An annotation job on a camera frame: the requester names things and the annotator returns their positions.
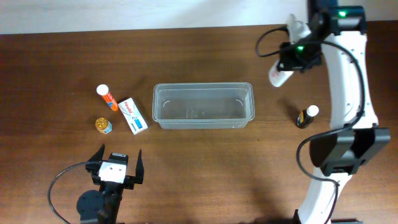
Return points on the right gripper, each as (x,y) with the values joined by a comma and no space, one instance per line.
(286,66)

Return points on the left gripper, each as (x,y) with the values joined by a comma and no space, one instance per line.
(132,179)

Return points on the small gold-lid balm jar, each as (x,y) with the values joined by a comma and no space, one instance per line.
(103,125)

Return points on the dark bottle white cap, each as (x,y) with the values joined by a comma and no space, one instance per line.
(306,117)

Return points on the white spray bottle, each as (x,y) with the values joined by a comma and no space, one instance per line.
(278,78)

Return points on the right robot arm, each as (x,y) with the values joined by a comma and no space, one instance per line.
(337,35)

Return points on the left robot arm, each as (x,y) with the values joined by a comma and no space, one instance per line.
(102,205)

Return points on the clear plastic container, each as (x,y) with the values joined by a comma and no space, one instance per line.
(228,105)

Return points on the white Panadol box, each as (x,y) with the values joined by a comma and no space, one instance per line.
(135,120)

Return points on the orange effervescent tablet tube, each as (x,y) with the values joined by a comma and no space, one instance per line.
(103,91)

